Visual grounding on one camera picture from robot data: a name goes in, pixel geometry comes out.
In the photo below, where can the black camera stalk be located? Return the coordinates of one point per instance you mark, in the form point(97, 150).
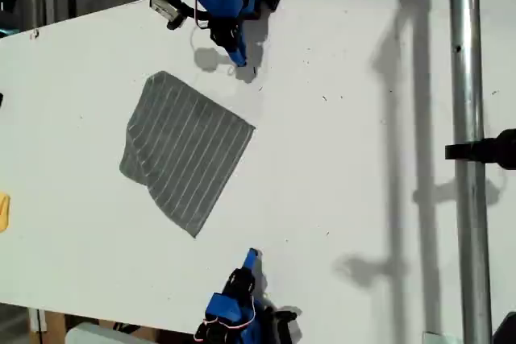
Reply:
point(195, 13)

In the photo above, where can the black rounded object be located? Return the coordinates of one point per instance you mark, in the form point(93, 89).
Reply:
point(507, 332)

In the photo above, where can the steel post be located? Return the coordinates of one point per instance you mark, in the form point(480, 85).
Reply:
point(467, 78)

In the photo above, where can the black post clamp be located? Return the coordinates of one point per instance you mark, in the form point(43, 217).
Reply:
point(483, 150)

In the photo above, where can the yellow object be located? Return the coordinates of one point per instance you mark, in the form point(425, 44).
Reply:
point(4, 213)

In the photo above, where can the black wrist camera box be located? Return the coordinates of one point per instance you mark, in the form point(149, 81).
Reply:
point(167, 7)
point(287, 326)

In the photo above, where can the wooden table leg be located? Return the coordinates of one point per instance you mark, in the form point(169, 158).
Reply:
point(54, 328)

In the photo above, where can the white box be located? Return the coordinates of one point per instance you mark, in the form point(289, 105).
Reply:
point(92, 336)

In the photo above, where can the grey striped towel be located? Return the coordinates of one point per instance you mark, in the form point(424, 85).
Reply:
point(185, 146)

